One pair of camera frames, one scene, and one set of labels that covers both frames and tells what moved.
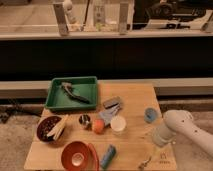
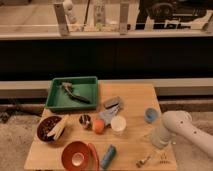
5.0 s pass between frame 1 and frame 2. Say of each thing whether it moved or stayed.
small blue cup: stayed
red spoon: stayed
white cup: stayed
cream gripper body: moved
